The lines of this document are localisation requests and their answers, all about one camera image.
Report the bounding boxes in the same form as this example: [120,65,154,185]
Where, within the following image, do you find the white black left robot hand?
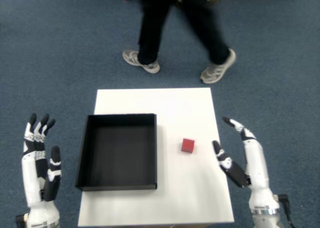
[21,113,63,223]

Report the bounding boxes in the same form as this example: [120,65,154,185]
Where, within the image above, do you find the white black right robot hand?
[211,116,280,210]

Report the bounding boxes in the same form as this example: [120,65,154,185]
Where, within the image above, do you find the red cube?
[180,138,196,154]

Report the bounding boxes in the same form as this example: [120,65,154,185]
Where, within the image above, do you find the black open box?
[75,113,158,191]

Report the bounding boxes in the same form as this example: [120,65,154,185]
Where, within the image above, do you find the black left wrist plug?
[16,213,30,225]

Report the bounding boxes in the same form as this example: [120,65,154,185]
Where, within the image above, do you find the white square table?
[77,88,235,227]

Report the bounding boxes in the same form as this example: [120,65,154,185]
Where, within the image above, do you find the grey sneaker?
[122,50,161,74]
[200,49,237,84]

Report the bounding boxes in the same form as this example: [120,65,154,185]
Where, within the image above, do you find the person in black trousers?
[138,0,231,66]

